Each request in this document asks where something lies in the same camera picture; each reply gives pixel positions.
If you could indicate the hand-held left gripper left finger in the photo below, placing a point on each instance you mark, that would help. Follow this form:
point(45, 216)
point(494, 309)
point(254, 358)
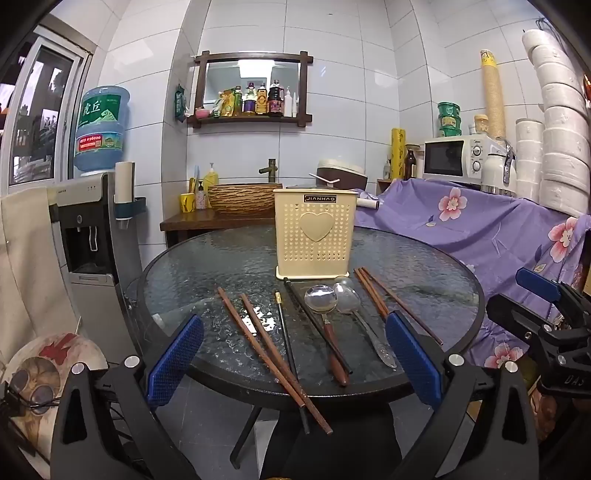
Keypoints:
point(175, 360)

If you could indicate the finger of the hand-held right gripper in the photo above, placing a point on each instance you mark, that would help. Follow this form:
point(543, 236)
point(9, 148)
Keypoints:
point(512, 314)
point(535, 281)

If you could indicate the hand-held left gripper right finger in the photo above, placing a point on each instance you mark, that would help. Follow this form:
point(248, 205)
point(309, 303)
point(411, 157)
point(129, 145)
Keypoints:
point(413, 364)

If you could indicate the brown chopsticks pair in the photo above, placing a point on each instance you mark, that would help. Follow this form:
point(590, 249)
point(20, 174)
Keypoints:
point(376, 290)

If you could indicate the brown wooden chopstick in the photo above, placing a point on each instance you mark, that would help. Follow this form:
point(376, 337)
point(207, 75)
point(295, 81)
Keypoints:
point(367, 290)
point(259, 344)
point(260, 323)
point(406, 310)

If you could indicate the black chopstick gold tip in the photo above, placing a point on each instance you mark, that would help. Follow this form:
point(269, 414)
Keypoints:
point(283, 323)

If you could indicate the cream plastic utensil holder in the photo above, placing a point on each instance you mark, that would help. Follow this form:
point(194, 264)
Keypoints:
point(295, 249)

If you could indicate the purple floral cloth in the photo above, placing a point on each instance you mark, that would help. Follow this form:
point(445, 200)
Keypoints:
point(461, 230)

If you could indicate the all-metal spoon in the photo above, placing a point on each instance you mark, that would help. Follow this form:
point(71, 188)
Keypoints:
point(347, 297)

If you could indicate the white kettle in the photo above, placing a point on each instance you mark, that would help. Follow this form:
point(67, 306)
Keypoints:
point(494, 173)

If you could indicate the round printed board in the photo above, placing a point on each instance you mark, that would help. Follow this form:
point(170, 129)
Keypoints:
point(55, 355)

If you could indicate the stack of small white tubs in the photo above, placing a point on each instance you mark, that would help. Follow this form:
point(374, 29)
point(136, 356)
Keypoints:
point(528, 161)

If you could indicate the wooden washstand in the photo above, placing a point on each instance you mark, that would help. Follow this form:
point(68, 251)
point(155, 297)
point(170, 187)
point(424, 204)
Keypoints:
point(194, 224)

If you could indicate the stack of white bowls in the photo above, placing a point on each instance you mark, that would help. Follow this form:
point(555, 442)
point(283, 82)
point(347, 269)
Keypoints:
point(561, 138)

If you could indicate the white microwave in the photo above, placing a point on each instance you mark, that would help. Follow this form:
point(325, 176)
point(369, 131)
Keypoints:
point(443, 159)

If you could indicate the yellow cup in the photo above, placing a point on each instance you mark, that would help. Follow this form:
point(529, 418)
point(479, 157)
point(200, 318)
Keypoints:
point(187, 203)

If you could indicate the small patterned pump bottle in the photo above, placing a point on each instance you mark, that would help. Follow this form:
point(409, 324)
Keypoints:
point(201, 198)

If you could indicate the beige cloth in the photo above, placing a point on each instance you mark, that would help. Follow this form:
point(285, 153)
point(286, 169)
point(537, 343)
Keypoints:
point(27, 277)

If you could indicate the brown glass bottle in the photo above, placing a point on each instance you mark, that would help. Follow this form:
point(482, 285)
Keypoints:
point(410, 166)

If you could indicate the green noodle cup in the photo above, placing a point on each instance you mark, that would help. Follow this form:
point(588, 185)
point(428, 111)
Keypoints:
point(450, 121)
point(449, 109)
point(450, 132)

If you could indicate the woven pattern wash basin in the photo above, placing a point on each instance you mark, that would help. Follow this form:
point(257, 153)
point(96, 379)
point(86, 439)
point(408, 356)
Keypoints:
point(240, 198)

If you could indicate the toothbrush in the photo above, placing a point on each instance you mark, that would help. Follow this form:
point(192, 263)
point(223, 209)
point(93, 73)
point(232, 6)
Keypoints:
point(194, 182)

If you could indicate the small wooden shelf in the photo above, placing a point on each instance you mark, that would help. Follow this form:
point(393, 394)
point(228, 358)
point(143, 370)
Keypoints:
point(383, 185)

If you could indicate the paper cup dispenser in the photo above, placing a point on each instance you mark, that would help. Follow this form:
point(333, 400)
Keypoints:
point(123, 184)

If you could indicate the yellow soap pump bottle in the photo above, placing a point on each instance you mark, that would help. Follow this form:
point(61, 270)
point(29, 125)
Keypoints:
point(211, 180)

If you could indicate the grey water dispenser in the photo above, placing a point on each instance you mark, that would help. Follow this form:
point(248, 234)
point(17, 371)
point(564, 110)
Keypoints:
point(87, 198)

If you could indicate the small clear bottle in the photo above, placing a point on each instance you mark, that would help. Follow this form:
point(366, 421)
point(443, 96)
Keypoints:
point(387, 171)

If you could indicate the yellow roll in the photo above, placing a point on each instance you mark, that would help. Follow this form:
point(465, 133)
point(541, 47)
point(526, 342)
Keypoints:
point(398, 152)

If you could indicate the tall stack of paper cups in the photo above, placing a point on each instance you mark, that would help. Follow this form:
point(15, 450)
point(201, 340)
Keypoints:
point(494, 92)

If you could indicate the brown white rice cooker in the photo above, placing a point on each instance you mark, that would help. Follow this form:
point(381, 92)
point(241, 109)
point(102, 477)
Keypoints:
point(341, 175)

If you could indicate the bronze faucet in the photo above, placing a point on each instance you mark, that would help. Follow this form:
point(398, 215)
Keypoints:
point(272, 173)

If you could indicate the blue water jug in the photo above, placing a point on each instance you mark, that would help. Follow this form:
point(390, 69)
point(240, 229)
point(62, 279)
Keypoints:
point(101, 138)

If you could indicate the small pink bowl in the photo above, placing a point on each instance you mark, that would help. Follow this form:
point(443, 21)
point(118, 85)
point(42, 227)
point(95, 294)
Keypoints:
point(202, 112)

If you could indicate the green hanging packet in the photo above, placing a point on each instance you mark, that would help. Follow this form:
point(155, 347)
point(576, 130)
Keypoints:
point(180, 104)

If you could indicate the yellow seasoning packet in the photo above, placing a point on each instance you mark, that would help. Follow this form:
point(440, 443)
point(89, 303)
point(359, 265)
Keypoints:
point(225, 105)

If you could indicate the green oil bottle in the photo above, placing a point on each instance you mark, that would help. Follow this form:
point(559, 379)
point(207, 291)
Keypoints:
point(237, 104)

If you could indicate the purple label bottle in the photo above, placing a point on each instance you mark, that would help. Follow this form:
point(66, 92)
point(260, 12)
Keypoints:
point(250, 101)

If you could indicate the yellow label bottle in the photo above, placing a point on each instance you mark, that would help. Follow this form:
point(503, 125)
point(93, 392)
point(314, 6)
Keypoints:
point(262, 101)

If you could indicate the white squeeze bottle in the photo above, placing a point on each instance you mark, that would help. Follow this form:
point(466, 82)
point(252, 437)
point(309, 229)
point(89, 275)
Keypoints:
point(288, 106)
point(295, 107)

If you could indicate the window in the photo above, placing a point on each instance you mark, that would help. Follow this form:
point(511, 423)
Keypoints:
point(41, 115)

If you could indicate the dark soy sauce bottle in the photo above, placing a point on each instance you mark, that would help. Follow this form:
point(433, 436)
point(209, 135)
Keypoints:
point(275, 99)

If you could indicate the wooden framed mirror shelf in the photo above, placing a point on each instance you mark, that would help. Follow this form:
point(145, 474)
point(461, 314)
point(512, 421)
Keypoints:
point(221, 69)

